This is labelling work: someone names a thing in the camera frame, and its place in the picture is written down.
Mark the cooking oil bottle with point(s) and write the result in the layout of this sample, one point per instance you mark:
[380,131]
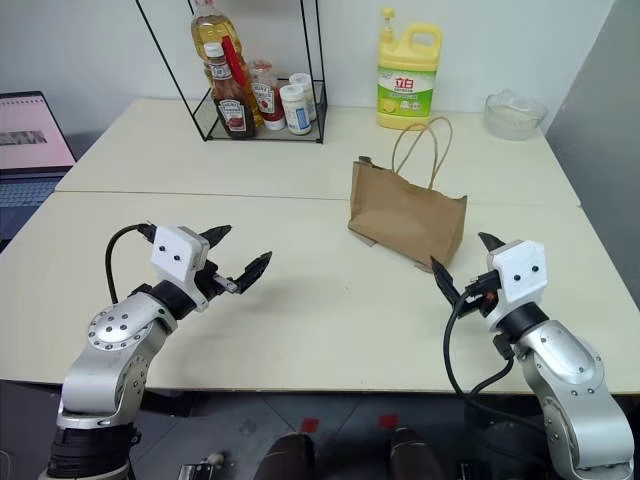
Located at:
[210,30]

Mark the tall ketchup bottle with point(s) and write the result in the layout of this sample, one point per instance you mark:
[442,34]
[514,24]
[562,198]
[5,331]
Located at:
[234,115]

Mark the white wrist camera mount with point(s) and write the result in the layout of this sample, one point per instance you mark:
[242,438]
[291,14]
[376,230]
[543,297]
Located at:
[175,252]
[520,272]

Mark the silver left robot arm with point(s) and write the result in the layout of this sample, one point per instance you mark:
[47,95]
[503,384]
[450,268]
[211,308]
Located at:
[107,350]

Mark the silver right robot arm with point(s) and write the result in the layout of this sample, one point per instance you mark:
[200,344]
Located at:
[570,380]

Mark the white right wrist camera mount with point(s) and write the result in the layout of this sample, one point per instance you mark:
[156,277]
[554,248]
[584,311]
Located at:
[520,272]

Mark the small squeeze ketchup bottle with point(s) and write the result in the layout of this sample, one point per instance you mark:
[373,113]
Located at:
[267,100]

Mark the open laptop computer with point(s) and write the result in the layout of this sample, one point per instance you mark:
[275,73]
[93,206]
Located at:
[27,135]

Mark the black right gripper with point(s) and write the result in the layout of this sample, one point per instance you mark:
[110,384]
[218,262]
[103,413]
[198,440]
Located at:
[481,300]

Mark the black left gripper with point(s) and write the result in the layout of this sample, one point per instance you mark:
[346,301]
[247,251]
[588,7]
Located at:
[209,282]

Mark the white jar blue label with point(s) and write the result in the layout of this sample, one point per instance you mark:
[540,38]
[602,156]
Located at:
[306,82]
[296,112]

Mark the dark rounded shape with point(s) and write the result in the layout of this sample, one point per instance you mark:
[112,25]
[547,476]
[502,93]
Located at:
[415,455]
[287,457]

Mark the yellow dish detergent bottle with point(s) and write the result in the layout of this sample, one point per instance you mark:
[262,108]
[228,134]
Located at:
[405,90]

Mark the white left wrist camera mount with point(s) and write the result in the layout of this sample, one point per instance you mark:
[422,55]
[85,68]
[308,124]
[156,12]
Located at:
[175,252]

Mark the clear glass bowl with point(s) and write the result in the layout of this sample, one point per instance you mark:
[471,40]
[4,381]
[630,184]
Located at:
[515,117]

